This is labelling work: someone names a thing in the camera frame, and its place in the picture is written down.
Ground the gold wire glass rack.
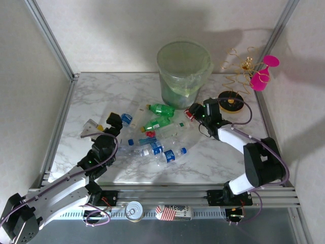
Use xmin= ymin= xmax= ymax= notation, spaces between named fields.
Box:
xmin=217 ymin=47 xmax=259 ymax=114

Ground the aluminium frame post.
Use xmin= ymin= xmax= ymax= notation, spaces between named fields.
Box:
xmin=252 ymin=0 xmax=301 ymax=77
xmin=24 ymin=0 xmax=80 ymax=81

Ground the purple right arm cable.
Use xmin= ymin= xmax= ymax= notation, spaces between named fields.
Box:
xmin=218 ymin=98 xmax=290 ymax=226

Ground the patterned small box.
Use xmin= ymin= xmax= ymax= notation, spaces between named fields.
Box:
xmin=155 ymin=204 xmax=193 ymax=222

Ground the clear bottle white label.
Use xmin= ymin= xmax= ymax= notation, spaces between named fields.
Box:
xmin=128 ymin=104 xmax=147 ymax=129

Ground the silver tin can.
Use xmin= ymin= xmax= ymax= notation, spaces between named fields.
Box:
xmin=124 ymin=201 xmax=144 ymax=223

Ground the pink plastic wine glass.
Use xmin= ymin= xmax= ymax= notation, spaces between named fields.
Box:
xmin=250 ymin=55 xmax=280 ymax=92

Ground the blue label bottle white cap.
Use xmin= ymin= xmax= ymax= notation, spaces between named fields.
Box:
xmin=132 ymin=141 xmax=165 ymax=156

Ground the clear plastic bin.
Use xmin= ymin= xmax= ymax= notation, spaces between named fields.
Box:
xmin=156 ymin=38 xmax=214 ymax=110

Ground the red drink can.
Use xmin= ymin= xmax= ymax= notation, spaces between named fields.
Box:
xmin=184 ymin=108 xmax=198 ymax=120

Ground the green plastic bottle yellow cap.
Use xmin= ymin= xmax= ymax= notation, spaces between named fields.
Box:
xmin=140 ymin=116 xmax=171 ymax=132
xmin=145 ymin=103 xmax=175 ymax=117

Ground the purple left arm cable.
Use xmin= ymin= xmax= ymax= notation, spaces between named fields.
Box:
xmin=0 ymin=132 xmax=120 ymax=227

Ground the slotted cable duct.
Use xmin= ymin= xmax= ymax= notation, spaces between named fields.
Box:
xmin=59 ymin=208 xmax=227 ymax=221

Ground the green bin liner bag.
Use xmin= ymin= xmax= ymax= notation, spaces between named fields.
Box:
xmin=156 ymin=38 xmax=214 ymax=99

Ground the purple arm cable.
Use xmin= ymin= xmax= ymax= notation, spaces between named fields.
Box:
xmin=218 ymin=98 xmax=290 ymax=226
xmin=0 ymin=132 xmax=120 ymax=227

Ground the clear bottle blue label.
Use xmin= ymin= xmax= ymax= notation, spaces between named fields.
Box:
xmin=120 ymin=113 xmax=134 ymax=128

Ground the clear bottle green cap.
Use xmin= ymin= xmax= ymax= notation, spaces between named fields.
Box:
xmin=157 ymin=121 xmax=191 ymax=138

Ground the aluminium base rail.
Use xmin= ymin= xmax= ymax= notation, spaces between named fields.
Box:
xmin=27 ymin=187 xmax=302 ymax=210

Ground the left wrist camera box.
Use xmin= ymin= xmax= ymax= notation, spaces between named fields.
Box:
xmin=80 ymin=118 xmax=100 ymax=139

